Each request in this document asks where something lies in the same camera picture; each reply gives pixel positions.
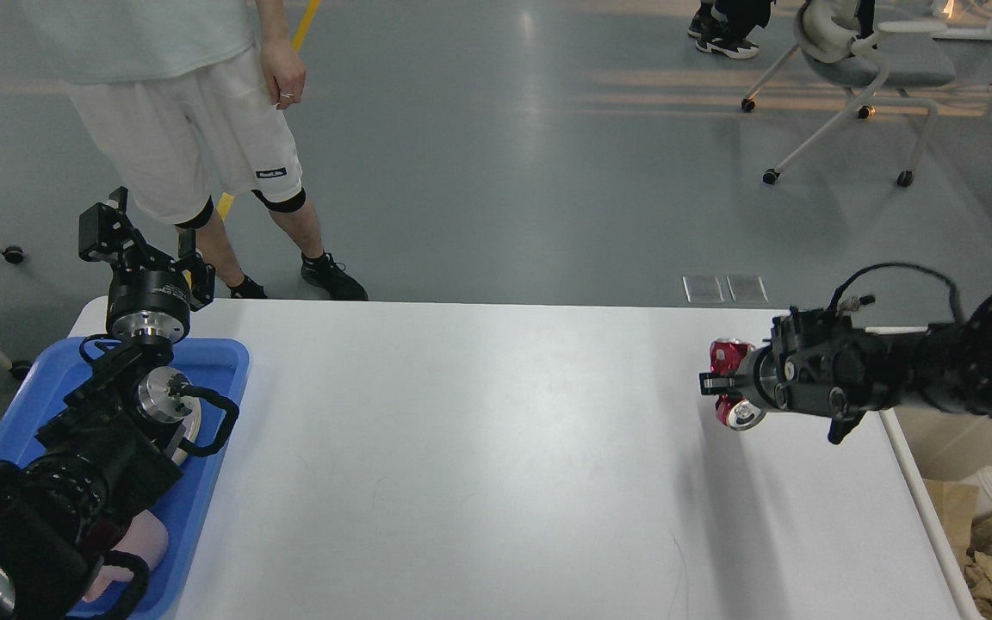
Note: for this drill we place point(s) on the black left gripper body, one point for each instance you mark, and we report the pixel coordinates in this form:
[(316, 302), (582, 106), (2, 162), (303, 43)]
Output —
[(148, 302)]

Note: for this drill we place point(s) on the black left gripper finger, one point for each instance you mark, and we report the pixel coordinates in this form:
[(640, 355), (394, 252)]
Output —
[(199, 274), (106, 234)]

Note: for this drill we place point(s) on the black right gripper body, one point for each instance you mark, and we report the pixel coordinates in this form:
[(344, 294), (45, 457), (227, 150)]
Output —
[(757, 377)]

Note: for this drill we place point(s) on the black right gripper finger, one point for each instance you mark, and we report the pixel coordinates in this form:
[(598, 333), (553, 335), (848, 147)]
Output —
[(720, 384)]

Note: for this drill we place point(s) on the crushed red can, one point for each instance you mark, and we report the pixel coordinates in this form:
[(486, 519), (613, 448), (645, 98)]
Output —
[(734, 411)]

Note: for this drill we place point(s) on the pink plate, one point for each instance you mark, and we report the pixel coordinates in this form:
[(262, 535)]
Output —
[(191, 425)]

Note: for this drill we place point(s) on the pink mug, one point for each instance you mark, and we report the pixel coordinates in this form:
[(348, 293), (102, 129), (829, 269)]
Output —
[(147, 538)]

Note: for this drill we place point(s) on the brown paper bag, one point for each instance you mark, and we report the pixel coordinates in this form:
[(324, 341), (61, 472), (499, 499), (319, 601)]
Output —
[(956, 506)]

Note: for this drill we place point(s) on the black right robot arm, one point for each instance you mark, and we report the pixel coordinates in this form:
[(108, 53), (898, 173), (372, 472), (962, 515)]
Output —
[(818, 362)]

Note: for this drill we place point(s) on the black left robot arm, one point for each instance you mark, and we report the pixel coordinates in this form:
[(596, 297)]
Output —
[(111, 453)]

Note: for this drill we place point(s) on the blue plastic tray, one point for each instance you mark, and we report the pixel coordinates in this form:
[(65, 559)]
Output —
[(220, 364)]

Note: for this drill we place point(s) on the standing person in white shorts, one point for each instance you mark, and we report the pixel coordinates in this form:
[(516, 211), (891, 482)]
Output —
[(166, 87)]

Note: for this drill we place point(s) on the white waste bin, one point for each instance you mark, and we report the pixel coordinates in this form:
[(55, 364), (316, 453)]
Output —
[(918, 575)]

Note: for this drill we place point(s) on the grey office chair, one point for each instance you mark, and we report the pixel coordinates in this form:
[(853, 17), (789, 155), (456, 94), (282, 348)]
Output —
[(875, 62)]

